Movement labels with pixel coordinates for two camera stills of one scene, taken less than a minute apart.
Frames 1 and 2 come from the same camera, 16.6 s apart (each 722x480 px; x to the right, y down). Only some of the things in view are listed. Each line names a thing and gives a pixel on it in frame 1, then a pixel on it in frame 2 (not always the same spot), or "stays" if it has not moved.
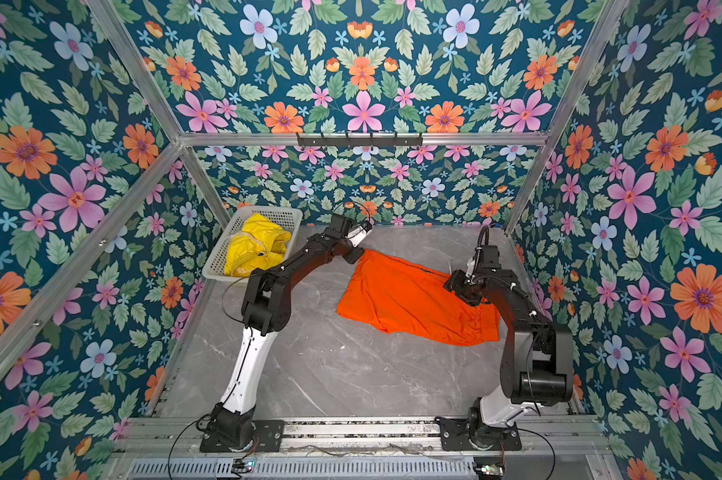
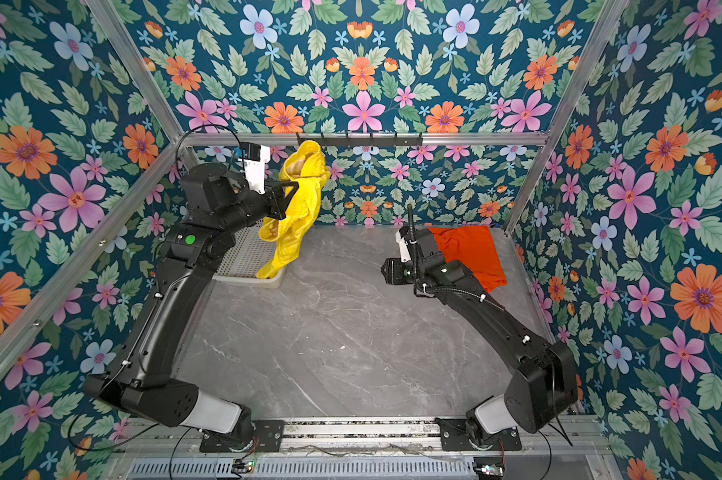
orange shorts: [406, 299] → [475, 247]
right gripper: [456, 279] → [393, 271]
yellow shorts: [258, 244] → [303, 163]
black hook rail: [359, 141] stays
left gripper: [353, 254] → [278, 195]
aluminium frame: [7, 351] stays
